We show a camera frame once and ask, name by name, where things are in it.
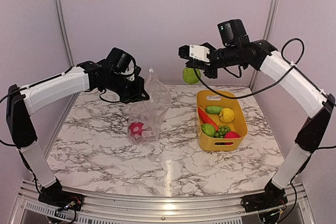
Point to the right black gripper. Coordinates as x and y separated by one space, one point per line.
201 65

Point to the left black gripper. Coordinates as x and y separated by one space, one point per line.
136 94

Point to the green toy pepper back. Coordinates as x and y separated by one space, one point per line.
189 76

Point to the green toy pepper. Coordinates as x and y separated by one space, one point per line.
208 129
189 76

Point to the clear zip top bag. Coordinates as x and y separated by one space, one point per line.
153 111

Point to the yellow toy lemon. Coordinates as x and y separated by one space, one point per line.
226 115

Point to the red toy tomato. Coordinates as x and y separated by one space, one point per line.
136 130

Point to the green toy pepper front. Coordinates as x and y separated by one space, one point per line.
208 129

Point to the green toy grapes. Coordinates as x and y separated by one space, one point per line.
222 131

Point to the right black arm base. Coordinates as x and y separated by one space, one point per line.
262 201

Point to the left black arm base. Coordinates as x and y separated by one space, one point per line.
62 198

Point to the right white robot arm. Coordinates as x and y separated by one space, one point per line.
264 57

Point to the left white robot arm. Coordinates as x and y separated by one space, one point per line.
23 102

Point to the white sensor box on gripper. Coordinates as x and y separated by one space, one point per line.
194 52

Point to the yellow plastic basket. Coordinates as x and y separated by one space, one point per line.
226 99

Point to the green toy bitter gourd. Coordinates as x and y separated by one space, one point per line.
213 109

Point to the orange toy carrot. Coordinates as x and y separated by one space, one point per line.
206 119

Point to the red toy fruit front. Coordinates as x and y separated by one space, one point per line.
231 135

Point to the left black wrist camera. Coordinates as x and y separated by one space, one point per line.
118 60

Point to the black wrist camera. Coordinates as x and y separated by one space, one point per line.
233 33
118 60

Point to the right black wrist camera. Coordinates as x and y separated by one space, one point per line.
233 33

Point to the left aluminium frame post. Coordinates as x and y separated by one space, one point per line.
63 32

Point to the aluminium frame post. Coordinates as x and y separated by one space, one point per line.
271 18
63 32

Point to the right aluminium frame post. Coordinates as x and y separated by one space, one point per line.
271 18

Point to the aluminium front rail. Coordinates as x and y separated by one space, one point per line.
112 208

